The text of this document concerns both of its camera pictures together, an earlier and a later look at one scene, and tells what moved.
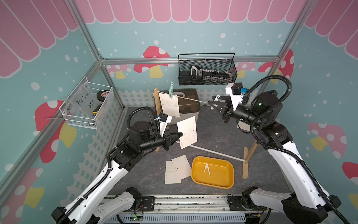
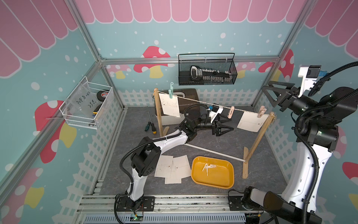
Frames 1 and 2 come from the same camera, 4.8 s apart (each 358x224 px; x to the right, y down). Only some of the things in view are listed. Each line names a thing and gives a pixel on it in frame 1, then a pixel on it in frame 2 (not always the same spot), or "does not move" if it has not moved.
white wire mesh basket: [84, 107] does not move
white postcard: [182, 167] does not move
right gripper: [227, 110] → [291, 95]
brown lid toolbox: [189, 102] does not move
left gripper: [168, 141] → [214, 129]
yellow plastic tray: [221, 171] does not move
